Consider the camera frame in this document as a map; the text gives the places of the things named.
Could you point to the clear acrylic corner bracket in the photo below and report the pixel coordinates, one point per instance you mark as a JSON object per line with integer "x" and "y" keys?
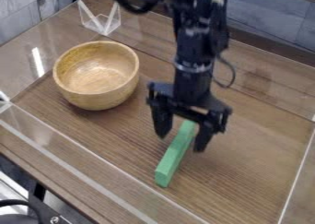
{"x": 103, "y": 24}

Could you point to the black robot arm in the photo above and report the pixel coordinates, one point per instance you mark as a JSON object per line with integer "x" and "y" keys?
{"x": 202, "y": 38}

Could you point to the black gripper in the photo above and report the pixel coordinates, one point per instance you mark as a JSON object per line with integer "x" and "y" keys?
{"x": 187, "y": 98}

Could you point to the clear acrylic front wall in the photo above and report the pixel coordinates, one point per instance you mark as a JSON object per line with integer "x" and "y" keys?
{"x": 102, "y": 190}

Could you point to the wooden bowl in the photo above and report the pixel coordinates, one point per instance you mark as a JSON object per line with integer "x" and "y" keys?
{"x": 96, "y": 74}

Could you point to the green rectangular block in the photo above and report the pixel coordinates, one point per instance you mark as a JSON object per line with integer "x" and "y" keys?
{"x": 175, "y": 151}

